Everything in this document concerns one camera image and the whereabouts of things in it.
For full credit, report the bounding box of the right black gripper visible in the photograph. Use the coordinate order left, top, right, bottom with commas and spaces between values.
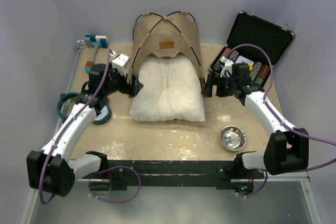
202, 73, 238, 98

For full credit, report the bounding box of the white card deck box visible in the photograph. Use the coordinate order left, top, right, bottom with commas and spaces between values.
235, 56, 254, 66

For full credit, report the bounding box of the teal pet bowl holder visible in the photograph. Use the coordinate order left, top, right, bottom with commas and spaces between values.
57, 92, 112, 127

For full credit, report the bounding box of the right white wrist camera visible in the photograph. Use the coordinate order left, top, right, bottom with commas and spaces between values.
219, 56, 234, 78

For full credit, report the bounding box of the tan black pet tent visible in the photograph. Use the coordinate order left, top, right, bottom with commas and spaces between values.
127, 10, 207, 88

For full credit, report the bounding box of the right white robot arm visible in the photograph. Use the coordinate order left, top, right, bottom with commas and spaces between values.
202, 62, 309, 178

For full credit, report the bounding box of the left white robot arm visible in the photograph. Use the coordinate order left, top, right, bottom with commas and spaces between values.
26, 63, 143, 204

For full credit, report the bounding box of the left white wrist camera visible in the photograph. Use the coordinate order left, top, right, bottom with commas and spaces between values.
111, 54, 129, 76

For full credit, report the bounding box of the white pillow cushion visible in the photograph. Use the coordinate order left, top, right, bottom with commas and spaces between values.
130, 55, 205, 122

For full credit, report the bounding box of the black poker chip case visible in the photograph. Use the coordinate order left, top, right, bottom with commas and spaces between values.
208, 11, 295, 87

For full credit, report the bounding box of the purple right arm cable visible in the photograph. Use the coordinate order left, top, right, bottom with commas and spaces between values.
227, 43, 336, 198

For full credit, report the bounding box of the steel pet bowl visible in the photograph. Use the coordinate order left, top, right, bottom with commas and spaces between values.
220, 125, 246, 151

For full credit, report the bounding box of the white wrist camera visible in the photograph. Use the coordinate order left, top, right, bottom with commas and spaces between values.
111, 54, 129, 76
219, 56, 234, 78

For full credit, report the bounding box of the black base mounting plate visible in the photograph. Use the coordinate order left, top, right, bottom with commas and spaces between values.
86, 159, 265, 192

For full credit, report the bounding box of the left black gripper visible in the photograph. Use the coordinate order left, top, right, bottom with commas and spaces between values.
103, 62, 143, 97

